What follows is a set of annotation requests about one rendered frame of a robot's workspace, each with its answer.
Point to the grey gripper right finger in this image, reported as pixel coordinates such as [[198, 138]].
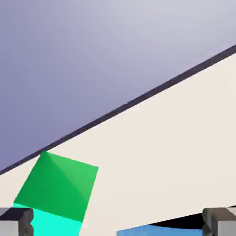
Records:
[[219, 222]]

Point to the small blue cube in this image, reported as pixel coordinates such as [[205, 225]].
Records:
[[158, 231]]

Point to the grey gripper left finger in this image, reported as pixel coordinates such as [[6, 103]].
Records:
[[12, 221]]

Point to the large green box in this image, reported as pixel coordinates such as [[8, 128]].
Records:
[[55, 188]]

